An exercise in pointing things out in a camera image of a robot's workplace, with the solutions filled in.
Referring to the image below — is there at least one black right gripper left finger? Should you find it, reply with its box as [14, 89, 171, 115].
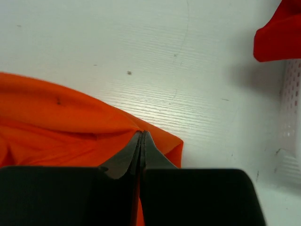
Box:
[0, 132, 142, 226]

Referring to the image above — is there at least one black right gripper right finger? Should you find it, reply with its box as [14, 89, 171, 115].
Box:
[140, 132, 266, 226]

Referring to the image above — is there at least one orange t-shirt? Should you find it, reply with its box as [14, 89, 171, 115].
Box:
[0, 73, 183, 226]

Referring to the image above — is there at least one white plastic basket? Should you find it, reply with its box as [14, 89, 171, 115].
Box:
[276, 59, 301, 185]

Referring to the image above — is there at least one red t-shirt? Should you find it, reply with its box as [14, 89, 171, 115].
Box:
[253, 0, 301, 62]

